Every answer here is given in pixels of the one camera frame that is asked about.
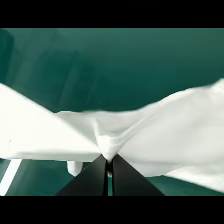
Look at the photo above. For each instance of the white garment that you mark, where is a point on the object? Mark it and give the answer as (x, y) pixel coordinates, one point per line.
(173, 133)

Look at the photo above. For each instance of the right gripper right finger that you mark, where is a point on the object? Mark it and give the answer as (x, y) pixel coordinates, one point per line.
(128, 181)

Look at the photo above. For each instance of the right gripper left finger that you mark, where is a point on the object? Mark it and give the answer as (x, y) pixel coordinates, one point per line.
(94, 181)

